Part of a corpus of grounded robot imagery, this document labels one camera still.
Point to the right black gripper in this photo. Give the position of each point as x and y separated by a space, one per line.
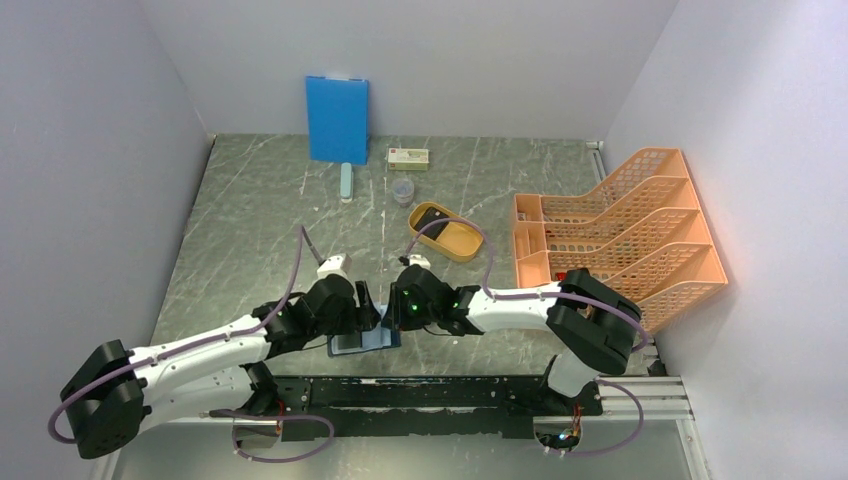
394 316

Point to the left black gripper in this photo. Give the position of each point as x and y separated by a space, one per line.
365 309

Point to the dark blue card holder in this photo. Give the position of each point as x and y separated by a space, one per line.
378 338

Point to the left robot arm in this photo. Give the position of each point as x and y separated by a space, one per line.
119 393

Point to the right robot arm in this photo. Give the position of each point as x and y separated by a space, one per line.
597 326

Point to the black card in tray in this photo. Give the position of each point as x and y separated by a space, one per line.
432 222

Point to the yellow oval tray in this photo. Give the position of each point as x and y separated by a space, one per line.
455 240

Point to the small clear plastic cup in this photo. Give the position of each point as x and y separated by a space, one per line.
402 190

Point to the light blue eraser stick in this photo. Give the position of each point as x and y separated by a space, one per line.
346 182

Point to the small red white box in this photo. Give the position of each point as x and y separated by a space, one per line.
408 159

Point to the blue board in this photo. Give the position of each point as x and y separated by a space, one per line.
337 117

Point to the orange file organizer rack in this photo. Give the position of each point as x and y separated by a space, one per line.
642 231

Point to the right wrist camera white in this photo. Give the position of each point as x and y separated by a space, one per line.
414 260

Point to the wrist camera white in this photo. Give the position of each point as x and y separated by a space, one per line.
414 260
338 265

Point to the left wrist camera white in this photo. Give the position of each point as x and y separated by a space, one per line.
338 265

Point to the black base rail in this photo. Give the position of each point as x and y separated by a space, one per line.
353 406

